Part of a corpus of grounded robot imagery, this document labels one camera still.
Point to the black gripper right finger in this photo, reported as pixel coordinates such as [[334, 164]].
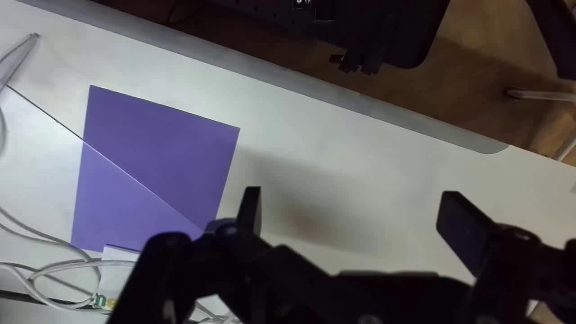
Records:
[[469, 233]]

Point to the dark chair base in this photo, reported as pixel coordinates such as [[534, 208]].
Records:
[[372, 33]]

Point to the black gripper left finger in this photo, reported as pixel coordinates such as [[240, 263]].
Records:
[[249, 215]]

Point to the white printed label card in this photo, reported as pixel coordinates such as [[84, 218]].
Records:
[[103, 303]]

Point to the purple paper sheet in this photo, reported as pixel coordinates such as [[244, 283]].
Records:
[[148, 170]]

